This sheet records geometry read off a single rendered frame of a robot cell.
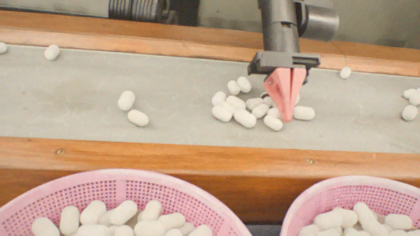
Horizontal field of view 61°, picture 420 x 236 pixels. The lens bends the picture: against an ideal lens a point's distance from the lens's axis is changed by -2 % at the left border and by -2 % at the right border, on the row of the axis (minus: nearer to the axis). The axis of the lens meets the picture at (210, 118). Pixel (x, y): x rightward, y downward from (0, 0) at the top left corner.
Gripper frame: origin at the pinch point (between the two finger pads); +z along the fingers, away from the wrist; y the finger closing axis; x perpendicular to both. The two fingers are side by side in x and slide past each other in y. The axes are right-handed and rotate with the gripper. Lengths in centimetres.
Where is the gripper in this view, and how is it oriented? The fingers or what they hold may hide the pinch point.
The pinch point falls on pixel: (287, 116)
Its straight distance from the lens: 56.4
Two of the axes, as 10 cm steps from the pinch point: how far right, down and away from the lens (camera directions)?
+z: 0.2, 9.6, -2.9
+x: -1.7, 2.9, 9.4
